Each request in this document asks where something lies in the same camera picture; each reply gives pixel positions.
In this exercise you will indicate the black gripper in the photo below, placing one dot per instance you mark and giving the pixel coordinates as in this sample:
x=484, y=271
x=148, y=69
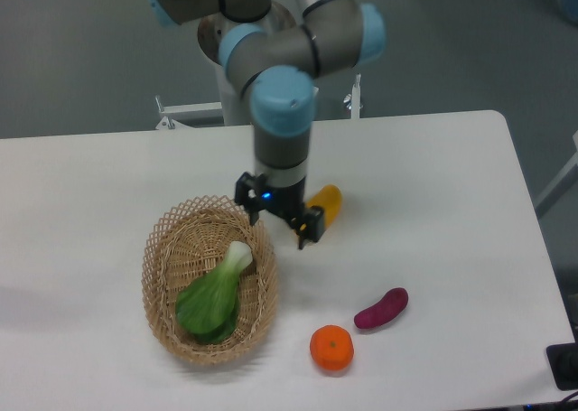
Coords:
x=255, y=193

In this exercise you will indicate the green bok choy toy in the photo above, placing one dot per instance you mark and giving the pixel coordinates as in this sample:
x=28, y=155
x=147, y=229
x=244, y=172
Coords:
x=208, y=307

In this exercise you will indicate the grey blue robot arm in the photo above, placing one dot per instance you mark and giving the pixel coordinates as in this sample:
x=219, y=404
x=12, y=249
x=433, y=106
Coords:
x=272, y=72

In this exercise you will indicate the woven wicker basket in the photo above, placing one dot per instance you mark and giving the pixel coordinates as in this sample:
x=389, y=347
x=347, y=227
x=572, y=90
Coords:
x=187, y=242

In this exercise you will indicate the yellow mango toy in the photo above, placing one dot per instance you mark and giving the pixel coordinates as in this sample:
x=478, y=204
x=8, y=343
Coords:
x=330, y=198

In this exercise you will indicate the orange tangerine toy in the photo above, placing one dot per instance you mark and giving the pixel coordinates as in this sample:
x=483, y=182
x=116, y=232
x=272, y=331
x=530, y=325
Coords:
x=331, y=348

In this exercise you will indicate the purple sweet potato toy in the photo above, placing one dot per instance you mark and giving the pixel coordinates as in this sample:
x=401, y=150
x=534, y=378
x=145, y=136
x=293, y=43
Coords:
x=384, y=311

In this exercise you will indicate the black device at table edge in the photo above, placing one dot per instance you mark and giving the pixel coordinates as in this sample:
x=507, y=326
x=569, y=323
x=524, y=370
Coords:
x=562, y=359

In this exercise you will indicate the white metal frame leg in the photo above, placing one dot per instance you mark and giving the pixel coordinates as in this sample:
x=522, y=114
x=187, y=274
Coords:
x=562, y=182

